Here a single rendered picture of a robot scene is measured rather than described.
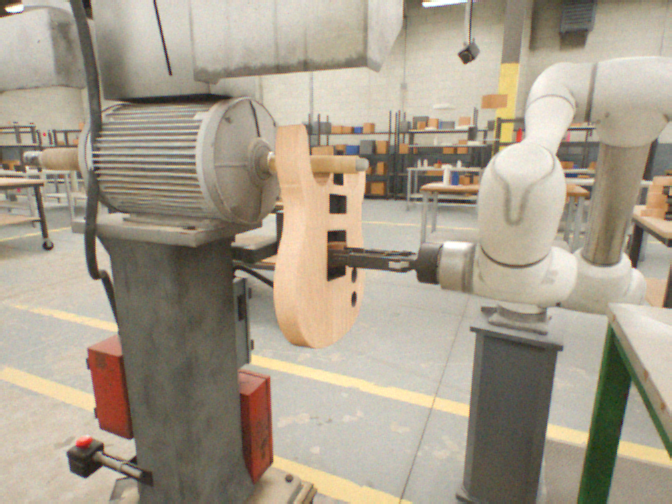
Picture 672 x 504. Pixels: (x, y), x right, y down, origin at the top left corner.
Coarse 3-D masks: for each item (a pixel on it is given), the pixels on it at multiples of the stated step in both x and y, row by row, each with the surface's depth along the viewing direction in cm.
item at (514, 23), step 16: (512, 0) 632; (512, 16) 637; (512, 32) 642; (512, 48) 646; (512, 64) 651; (512, 80) 656; (512, 96) 661; (496, 112) 675; (512, 112) 666; (512, 128) 672
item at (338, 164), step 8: (272, 160) 81; (312, 160) 78; (320, 160) 77; (328, 160) 76; (336, 160) 76; (344, 160) 75; (352, 160) 75; (272, 168) 82; (312, 168) 78; (320, 168) 78; (328, 168) 77; (336, 168) 76; (344, 168) 76; (352, 168) 75
